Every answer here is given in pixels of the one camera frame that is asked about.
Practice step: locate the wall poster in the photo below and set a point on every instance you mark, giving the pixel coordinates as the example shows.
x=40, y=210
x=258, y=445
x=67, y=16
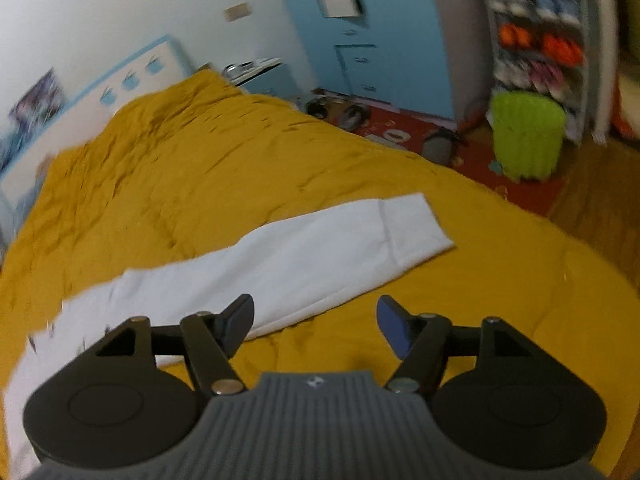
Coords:
x=37, y=100

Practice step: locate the red patterned rug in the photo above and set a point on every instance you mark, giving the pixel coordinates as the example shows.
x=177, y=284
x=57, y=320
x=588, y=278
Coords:
x=475, y=165

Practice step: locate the green laundry basket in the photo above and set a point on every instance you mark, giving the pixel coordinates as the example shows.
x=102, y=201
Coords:
x=525, y=135

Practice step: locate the white headboard with blue trim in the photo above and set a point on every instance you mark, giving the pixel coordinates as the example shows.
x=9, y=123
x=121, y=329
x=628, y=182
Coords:
x=150, y=67

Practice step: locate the grey shoe rack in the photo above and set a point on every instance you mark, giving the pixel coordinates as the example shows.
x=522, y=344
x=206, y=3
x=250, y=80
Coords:
x=540, y=35

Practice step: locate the blue and white wardrobe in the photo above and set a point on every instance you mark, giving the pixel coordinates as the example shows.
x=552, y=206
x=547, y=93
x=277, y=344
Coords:
x=400, y=35

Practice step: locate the beige wall switch plate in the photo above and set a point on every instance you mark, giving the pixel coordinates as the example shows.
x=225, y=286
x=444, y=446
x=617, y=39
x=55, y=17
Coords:
x=236, y=12

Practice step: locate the grey round object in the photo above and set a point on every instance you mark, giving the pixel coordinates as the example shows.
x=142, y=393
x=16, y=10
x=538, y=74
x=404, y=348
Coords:
x=439, y=147

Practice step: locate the white sweatshirt with blue print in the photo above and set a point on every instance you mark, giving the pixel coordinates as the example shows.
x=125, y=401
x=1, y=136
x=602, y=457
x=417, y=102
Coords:
x=310, y=255

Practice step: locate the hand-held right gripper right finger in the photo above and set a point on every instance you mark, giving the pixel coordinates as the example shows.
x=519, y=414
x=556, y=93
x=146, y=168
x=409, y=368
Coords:
x=395, y=326

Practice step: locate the black shoes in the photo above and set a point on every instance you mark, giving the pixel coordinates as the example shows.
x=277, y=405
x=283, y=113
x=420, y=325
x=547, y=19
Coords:
x=345, y=112

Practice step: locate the mustard yellow blanket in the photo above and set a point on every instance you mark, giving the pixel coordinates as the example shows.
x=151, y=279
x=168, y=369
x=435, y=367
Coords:
x=225, y=160

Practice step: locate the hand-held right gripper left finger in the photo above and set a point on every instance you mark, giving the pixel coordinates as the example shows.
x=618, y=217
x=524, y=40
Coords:
x=238, y=321

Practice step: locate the blue nightstand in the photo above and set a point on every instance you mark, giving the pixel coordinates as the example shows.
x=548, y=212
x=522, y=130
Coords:
x=270, y=82

